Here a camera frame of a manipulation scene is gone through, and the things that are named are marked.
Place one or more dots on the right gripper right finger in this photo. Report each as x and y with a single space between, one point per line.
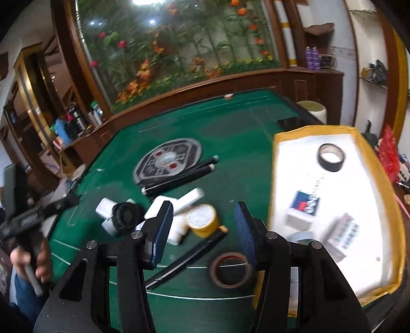
326 302

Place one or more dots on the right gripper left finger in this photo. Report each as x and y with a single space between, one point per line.
81 300

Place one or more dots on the white red medicine box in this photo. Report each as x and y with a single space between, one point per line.
340 239

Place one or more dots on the black round cap holder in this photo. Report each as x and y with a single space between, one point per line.
126 216

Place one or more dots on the white blue small box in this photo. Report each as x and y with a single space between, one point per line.
303 211

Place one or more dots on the black tape roll red core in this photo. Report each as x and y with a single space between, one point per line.
230 270

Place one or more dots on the black marker orange tip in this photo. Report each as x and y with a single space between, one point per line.
194 254

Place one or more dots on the white paint marker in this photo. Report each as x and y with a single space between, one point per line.
189 200

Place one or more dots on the long black art marker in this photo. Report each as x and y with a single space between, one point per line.
157 189

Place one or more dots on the black tape roll tan core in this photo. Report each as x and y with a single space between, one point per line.
330 157

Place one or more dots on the white plastic bottle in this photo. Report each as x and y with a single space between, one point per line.
104 210

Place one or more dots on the white tray with yellow rim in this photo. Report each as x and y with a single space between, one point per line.
375 266

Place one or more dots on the pink fly swatter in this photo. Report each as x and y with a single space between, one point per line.
403 208

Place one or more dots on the round table control panel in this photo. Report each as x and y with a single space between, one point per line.
185 148

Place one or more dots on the red plastic bag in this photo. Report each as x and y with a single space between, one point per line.
388 154

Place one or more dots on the black kettle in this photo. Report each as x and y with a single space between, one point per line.
369 136

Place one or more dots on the white green stool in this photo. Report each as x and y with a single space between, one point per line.
316 109

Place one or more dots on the flower mural panel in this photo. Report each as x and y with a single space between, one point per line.
141 49

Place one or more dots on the purple spray can right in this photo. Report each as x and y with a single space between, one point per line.
316 58

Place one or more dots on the purple spray can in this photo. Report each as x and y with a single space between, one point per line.
309 58
316 58

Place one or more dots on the purple spray can left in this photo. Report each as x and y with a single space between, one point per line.
309 58

